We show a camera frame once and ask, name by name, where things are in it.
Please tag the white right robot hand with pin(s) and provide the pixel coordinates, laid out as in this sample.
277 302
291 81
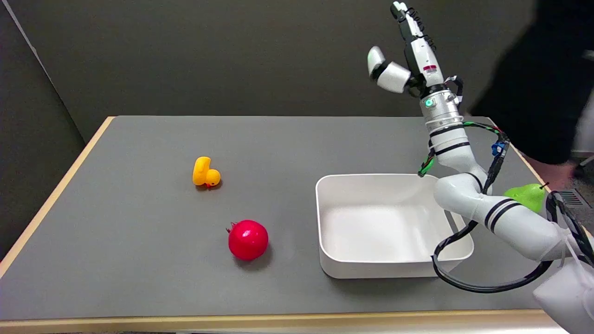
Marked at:
420 51

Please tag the yellow rubber duck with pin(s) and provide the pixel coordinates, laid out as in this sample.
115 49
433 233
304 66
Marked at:
204 172

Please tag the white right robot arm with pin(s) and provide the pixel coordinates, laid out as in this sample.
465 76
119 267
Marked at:
482 204

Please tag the person in dark clothing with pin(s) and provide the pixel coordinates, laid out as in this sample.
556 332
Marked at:
538 79

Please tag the green pear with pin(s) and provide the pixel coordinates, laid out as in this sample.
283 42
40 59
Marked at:
526 195

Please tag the white rectangular plastic bin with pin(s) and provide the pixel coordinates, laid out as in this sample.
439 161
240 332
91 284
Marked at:
385 227

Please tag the black chair caster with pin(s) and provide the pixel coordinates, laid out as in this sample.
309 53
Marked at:
580 170

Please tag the floor vent grille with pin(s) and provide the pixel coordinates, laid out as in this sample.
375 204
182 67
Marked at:
571 198

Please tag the red pomegranate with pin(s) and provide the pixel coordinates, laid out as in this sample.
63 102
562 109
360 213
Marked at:
248 239

